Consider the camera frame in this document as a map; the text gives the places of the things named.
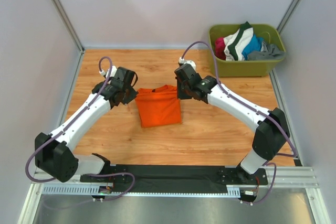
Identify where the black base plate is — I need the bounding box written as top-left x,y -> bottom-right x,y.
80,164 -> 268,194

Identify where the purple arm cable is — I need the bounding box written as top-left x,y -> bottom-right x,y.
180,40 -> 298,205
25,56 -> 137,202

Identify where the slotted cable duct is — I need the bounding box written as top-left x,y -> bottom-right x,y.
42,184 -> 240,198

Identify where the grey shirt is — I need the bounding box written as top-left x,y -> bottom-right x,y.
247,44 -> 286,61

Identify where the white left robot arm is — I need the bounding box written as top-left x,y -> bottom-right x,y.
35,67 -> 138,183

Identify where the magenta shirt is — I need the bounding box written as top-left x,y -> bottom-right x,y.
214,37 -> 226,60

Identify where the olive green plastic bin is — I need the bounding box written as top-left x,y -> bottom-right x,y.
208,24 -> 286,77

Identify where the left aluminium corner post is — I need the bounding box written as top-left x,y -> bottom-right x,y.
51,0 -> 85,52

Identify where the white and green shirt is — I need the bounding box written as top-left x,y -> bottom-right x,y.
223,22 -> 254,61

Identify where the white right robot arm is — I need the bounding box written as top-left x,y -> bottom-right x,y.
174,63 -> 290,184

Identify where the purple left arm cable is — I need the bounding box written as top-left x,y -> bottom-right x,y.
25,56 -> 137,202

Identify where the aluminium front rail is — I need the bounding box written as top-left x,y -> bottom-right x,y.
31,162 -> 320,188

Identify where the blue shirt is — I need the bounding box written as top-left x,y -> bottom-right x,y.
242,35 -> 264,60

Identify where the orange t shirt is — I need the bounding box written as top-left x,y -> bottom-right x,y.
135,85 -> 182,127

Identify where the right aluminium corner post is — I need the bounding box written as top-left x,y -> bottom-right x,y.
277,0 -> 317,33

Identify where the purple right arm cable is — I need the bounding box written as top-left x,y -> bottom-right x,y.
180,40 -> 298,205

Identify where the aluminium corner post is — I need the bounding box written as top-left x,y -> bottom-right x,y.
277,0 -> 317,33
51,0 -> 85,52

